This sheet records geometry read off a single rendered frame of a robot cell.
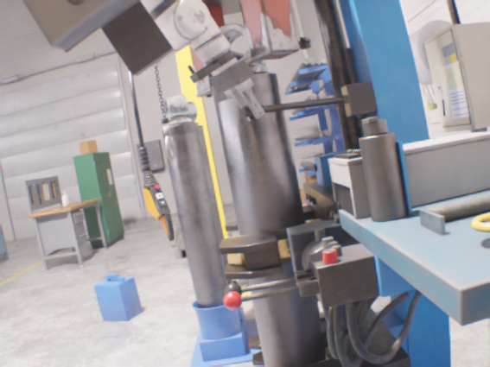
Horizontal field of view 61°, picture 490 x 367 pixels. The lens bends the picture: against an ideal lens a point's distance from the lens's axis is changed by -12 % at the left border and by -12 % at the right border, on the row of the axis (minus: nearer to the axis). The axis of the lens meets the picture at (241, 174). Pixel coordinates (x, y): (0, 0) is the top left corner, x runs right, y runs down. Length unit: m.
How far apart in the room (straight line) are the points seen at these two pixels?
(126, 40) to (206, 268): 2.59
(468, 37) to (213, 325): 2.12
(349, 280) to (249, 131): 0.66
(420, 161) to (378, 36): 0.57
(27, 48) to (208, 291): 11.80
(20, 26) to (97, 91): 3.34
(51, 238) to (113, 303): 3.43
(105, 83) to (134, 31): 12.49
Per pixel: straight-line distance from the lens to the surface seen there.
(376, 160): 0.92
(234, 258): 1.39
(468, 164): 1.10
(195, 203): 2.75
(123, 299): 4.09
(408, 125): 1.48
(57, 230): 7.36
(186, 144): 2.74
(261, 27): 1.32
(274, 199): 1.40
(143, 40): 0.25
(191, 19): 0.99
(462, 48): 1.80
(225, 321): 2.89
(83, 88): 12.93
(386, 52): 1.49
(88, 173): 8.66
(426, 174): 1.05
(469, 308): 0.54
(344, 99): 1.41
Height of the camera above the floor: 1.25
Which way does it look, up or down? 3 degrees down
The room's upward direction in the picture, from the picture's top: 11 degrees counter-clockwise
